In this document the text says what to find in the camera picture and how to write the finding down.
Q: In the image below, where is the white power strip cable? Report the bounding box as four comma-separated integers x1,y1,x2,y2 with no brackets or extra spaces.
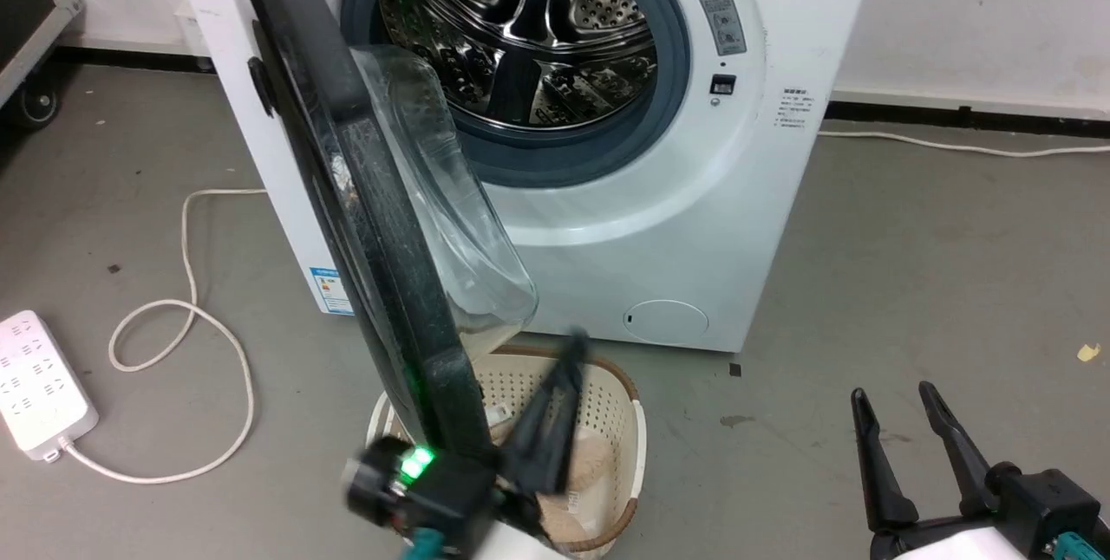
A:
59,187,269,485

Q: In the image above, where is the white power strip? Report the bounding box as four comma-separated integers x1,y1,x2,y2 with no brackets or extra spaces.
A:
0,309,100,463

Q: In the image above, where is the white front-load washing machine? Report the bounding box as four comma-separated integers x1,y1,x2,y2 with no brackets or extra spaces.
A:
165,0,882,354

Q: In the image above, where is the stainless steel washer drum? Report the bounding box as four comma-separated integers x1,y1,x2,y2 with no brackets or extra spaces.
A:
377,0,660,133

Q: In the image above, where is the thin white floor cable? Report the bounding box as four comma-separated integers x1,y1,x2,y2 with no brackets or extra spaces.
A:
815,128,1110,160

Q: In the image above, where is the grey rubber door gasket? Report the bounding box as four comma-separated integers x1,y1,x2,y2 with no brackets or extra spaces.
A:
340,0,693,189

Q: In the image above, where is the grey warning sticker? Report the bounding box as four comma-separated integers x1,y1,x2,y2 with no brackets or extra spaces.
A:
692,0,748,58

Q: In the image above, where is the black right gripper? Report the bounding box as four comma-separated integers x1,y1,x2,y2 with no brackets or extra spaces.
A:
851,381,1110,560

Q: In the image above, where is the black glass washing machine door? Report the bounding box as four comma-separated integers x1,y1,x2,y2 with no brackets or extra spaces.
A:
227,0,539,459

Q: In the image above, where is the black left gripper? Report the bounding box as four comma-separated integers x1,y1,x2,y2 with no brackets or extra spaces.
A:
345,330,594,560

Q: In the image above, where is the blue white energy label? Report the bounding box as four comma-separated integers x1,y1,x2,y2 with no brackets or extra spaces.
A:
309,265,356,316

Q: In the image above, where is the black wheeled equipment case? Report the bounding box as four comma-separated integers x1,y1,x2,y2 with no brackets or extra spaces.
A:
0,0,86,129

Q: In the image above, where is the white brown-rimmed laundry basket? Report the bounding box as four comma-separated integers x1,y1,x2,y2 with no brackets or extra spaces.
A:
365,344,648,555

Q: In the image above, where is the round white filter cover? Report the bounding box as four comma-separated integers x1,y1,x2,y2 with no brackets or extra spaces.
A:
624,299,710,347

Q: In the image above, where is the beige cloth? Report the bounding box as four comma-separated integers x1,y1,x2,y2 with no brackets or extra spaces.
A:
491,428,614,545

